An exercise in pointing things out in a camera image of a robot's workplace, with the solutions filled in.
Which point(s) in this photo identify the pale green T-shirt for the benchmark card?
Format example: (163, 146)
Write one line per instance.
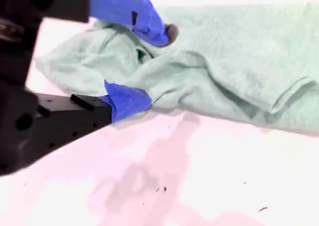
(224, 51)

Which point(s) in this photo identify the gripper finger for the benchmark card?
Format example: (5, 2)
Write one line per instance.
(129, 9)
(99, 111)

